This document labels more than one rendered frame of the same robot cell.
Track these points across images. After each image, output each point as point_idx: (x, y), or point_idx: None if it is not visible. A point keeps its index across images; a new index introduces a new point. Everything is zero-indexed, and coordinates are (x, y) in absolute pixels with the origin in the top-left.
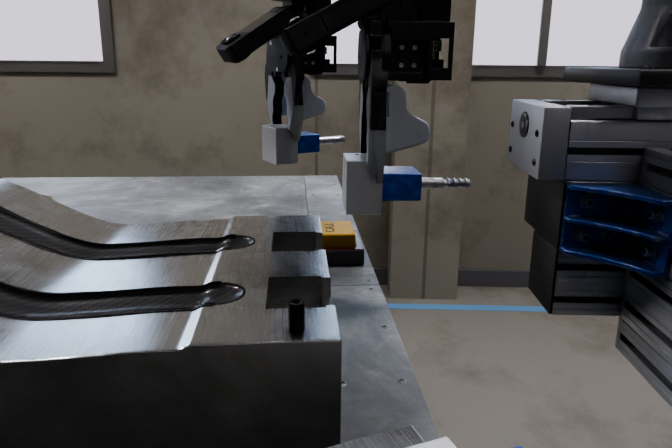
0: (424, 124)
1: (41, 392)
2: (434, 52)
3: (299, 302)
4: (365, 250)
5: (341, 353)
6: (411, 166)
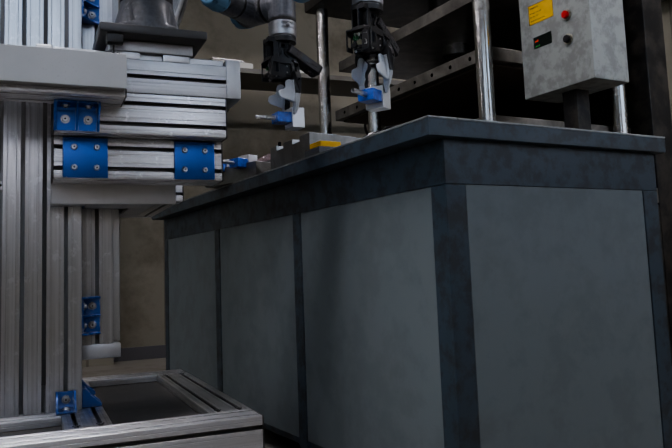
0: (270, 97)
1: None
2: (268, 70)
3: (279, 142)
4: (311, 155)
5: (270, 151)
6: (278, 111)
